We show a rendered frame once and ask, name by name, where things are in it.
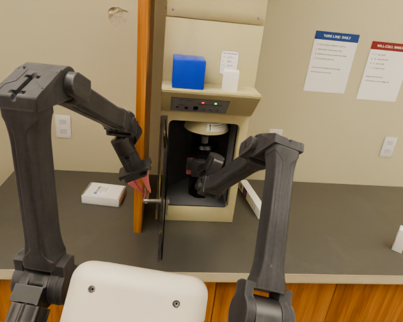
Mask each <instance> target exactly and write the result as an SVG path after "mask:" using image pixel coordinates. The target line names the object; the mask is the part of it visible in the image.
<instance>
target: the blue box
mask: <svg viewBox="0 0 403 322"><path fill-rule="evenodd" d="M205 68H206V60H205V59H204V57H203V56H191V55H183V54H174V55H173V68H172V78H171V83H172V87H173V88H183V89H199V90H203V87H204V80H205Z"/></svg>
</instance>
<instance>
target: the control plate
mask: <svg viewBox="0 0 403 322"><path fill-rule="evenodd" d="M202 102H205V103H202ZM214 103H217V105H215V104H214ZM229 104H230V101H221V100H204V99H195V98H179V97H171V108H170V110H176V111H193V112H211V113H220V114H225V113H226V110H227V108H228V106H229ZM176 106H179V108H176ZM194 106H195V107H198V110H193V107H194ZM184 107H188V109H184ZM203 108H205V110H203ZM210 109H212V110H210ZM217 109H219V110H218V111H217Z"/></svg>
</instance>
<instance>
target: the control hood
mask: <svg viewBox="0 0 403 322"><path fill-rule="evenodd" d="M221 88H222V85H220V84H204V87H203V90H199V89H183V88H173V87H172V83H171V80H163V82H162V90H161V93H162V94H161V109H162V111H176V110H170V108H171V97H179V98H195V99H204V100H221V101H230V104H229V106H228V108H227V110H226V113H225V115H234V116H251V115H252V114H253V112H254V110H255V109H256V107H257V105H258V103H259V101H260V100H261V98H262V96H261V94H260V93H259V92H258V91H257V90H256V89H255V88H252V87H244V86H237V91H229V90H222V89H221ZM180 112H193V111H180ZM198 113H207V114H220V113H211V112H198Z"/></svg>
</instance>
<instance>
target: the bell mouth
mask: <svg viewBox="0 0 403 322"><path fill-rule="evenodd" d="M184 127H185V128H186V129H187V130H189V131H191V132H194V133H196V134H202V135H221V134H225V133H227V131H228V126H227V123H209V122H199V121H186V122H185V123H184Z"/></svg>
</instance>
